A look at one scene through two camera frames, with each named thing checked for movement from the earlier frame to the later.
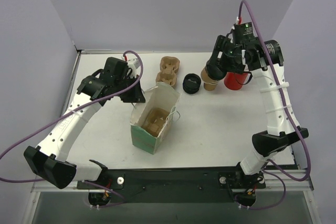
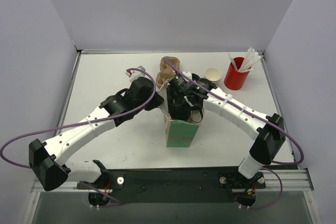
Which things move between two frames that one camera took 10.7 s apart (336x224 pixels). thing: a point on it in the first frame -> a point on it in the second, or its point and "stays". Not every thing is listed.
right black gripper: (216, 60) -> (178, 109)
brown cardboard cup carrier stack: (169, 67) stays
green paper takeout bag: (151, 118) -> (179, 133)
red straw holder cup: (234, 81) stays
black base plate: (177, 184) stays
